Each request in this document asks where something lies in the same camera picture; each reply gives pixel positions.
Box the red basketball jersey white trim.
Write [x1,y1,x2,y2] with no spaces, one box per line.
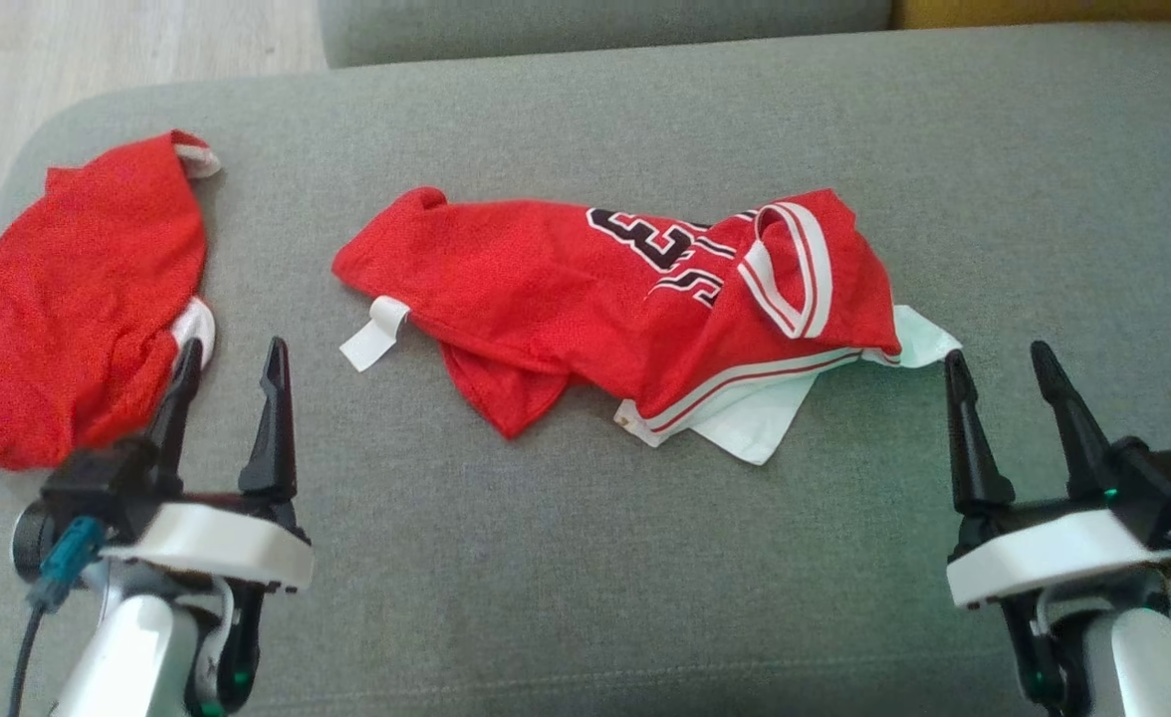
[332,186,963,467]

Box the left camera cable blue plug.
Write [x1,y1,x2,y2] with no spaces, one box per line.
[6,516,107,717]

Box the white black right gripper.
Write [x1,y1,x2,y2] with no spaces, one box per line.
[944,341,1171,713]

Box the grey sofa seat cushion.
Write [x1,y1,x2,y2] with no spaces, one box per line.
[319,0,895,69]

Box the yellow sofa backrest cushion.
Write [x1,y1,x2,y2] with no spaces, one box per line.
[892,0,1171,29]

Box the red mesh garment white hem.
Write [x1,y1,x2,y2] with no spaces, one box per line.
[0,129,221,471]

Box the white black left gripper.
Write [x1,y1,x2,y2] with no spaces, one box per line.
[98,337,314,710]

